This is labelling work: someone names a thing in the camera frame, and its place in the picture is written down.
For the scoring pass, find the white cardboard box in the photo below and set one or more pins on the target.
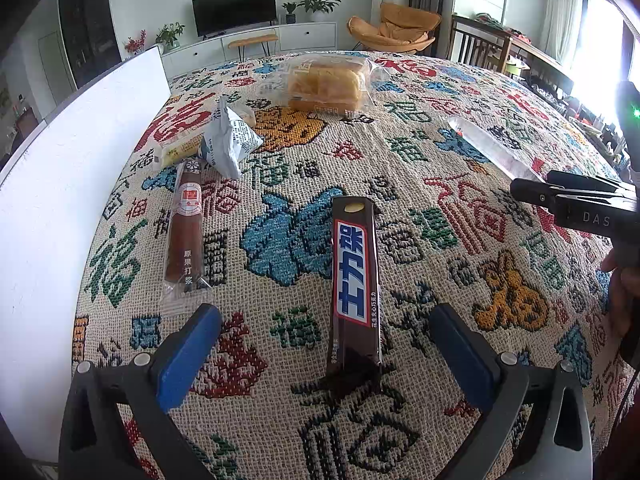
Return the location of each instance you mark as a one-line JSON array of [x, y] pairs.
[[60, 210]]

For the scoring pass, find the red flowers in vase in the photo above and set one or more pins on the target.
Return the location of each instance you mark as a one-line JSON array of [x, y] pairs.
[[135, 42]]

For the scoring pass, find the small potted plant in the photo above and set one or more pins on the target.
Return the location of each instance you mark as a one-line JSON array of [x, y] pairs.
[[290, 8]]

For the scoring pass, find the white triangular pouch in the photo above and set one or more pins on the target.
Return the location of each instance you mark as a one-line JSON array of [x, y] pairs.
[[227, 140]]

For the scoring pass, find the clear bread packet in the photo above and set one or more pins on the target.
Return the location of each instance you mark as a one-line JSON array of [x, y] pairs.
[[325, 85]]

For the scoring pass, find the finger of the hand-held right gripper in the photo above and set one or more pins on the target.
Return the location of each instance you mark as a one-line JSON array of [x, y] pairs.
[[530, 191], [580, 181]]

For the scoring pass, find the white television cabinet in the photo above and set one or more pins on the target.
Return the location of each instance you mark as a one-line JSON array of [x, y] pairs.
[[305, 37]]

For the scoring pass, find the black display cabinet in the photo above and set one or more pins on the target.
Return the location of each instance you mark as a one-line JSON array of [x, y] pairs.
[[90, 25]]

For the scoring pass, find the dark wooden chair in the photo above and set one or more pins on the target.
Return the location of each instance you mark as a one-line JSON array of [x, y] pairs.
[[480, 45]]

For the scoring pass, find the printed blanket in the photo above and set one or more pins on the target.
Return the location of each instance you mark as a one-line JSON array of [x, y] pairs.
[[280, 400]]

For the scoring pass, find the person's right hand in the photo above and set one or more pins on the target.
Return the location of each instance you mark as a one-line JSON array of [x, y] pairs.
[[629, 310]]

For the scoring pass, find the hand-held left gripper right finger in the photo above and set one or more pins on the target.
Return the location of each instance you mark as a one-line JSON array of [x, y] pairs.
[[462, 355]]

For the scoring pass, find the black television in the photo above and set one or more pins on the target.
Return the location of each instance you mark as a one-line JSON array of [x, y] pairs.
[[235, 10]]

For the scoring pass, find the white door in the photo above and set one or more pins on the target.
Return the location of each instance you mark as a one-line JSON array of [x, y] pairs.
[[50, 65]]

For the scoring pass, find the dark brown chocolate bar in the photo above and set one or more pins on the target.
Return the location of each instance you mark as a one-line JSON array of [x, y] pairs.
[[355, 270]]

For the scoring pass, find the white sheer curtain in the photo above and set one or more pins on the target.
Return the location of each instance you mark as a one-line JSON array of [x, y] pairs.
[[562, 15]]

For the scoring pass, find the bushy potted plant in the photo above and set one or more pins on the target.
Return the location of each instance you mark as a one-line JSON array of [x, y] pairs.
[[170, 35]]

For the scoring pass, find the cluttered wooden table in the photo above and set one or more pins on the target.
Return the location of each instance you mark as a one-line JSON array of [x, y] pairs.
[[545, 60]]

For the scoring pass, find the wooden stool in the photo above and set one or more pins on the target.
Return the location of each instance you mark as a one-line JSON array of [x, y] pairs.
[[252, 40]]

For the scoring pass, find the beige snack bar packet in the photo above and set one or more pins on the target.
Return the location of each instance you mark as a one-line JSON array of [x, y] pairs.
[[180, 152]]

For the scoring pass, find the brown fruit stick packet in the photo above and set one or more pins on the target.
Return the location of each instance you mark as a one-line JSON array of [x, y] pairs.
[[185, 230]]

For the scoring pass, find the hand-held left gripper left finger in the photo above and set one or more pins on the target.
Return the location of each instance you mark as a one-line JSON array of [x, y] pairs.
[[187, 355]]

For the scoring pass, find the clear long packet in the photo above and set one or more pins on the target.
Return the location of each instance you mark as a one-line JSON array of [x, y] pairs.
[[490, 147]]

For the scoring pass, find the orange lounge chair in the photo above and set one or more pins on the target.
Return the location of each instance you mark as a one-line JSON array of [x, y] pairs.
[[400, 25]]

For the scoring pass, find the large potted plant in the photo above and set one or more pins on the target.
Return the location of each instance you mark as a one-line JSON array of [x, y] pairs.
[[317, 2]]

